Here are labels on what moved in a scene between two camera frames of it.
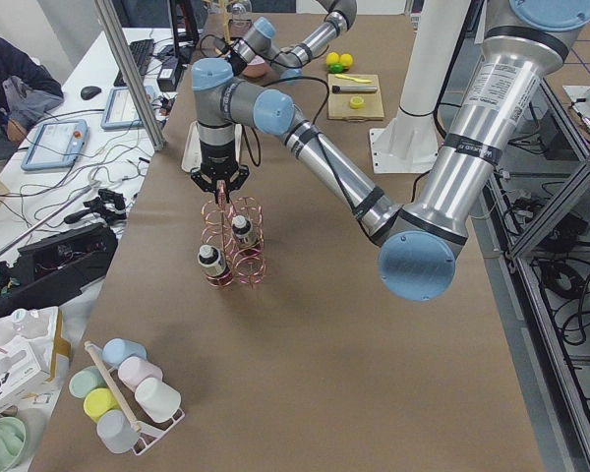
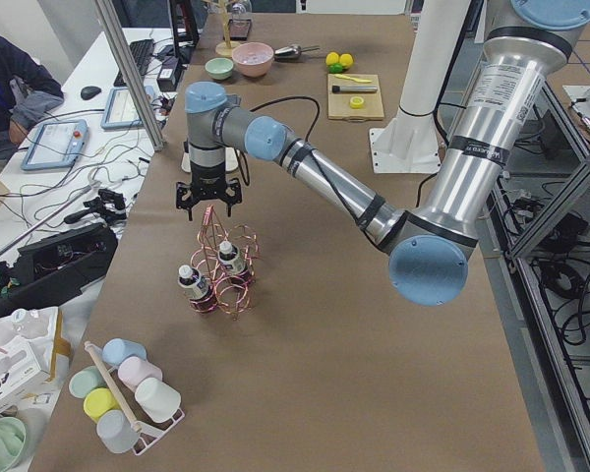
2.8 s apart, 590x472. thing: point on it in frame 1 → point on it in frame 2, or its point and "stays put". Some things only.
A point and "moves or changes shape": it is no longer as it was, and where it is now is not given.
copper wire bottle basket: x=236 y=224 moves or changes shape
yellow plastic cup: x=99 y=401 stays put
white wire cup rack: x=147 y=434 stays put
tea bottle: x=212 y=260 → x=191 y=279
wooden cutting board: x=338 y=103 stays put
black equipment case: x=46 y=272 stays put
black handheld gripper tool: x=108 y=206 stays put
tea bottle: x=241 y=227 → x=230 y=258
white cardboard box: x=8 y=372 stays put
